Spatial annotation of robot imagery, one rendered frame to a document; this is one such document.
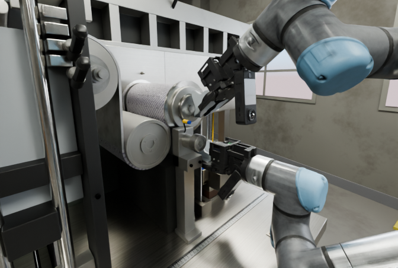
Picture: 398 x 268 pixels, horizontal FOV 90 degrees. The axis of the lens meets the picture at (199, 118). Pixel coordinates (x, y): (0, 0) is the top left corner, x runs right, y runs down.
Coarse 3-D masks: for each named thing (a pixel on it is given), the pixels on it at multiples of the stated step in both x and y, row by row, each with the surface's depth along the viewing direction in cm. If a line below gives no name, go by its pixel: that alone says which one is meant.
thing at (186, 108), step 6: (186, 96) 51; (180, 102) 51; (186, 102) 51; (192, 102) 53; (180, 108) 51; (186, 108) 52; (192, 108) 53; (180, 114) 51; (186, 114) 52; (192, 114) 54; (192, 120) 54
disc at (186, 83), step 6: (180, 84) 52; (186, 84) 53; (192, 84) 55; (174, 90) 51; (198, 90) 57; (168, 96) 50; (168, 102) 50; (168, 108) 50; (168, 114) 51; (168, 120) 51; (174, 126) 52
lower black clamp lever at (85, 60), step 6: (78, 60) 20; (84, 60) 20; (78, 66) 20; (84, 66) 20; (90, 66) 20; (78, 72) 21; (84, 72) 21; (72, 78) 22; (78, 78) 21; (84, 78) 22; (72, 84) 22; (78, 84) 22
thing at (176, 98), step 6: (180, 90) 51; (186, 90) 52; (192, 90) 54; (174, 96) 50; (180, 96) 51; (174, 102) 50; (174, 108) 50; (174, 114) 51; (174, 120) 51; (180, 120) 52; (198, 120) 57; (180, 126) 52; (192, 126) 56
